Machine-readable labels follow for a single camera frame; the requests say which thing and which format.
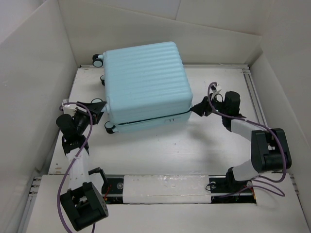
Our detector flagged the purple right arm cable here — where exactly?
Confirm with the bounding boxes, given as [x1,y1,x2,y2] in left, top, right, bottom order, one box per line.
[207,82,289,197]

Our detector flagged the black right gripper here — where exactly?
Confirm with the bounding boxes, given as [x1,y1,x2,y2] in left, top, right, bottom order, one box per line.
[190,92,227,117]

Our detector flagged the light blue hard suitcase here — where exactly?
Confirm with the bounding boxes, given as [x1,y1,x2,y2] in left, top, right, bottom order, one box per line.
[92,41,193,134]

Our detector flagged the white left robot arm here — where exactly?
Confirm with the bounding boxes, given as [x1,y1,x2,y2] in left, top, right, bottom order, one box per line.
[56,99,109,233]

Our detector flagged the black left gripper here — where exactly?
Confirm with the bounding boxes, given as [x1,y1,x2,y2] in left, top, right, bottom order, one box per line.
[73,102,105,135]

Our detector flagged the white foam block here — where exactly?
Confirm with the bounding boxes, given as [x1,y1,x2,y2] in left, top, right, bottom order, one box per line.
[122,175,211,204]

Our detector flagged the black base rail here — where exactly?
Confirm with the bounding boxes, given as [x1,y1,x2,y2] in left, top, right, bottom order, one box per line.
[103,174,254,204]

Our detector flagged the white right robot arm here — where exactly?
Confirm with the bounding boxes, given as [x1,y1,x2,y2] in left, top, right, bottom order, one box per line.
[191,91,292,191]

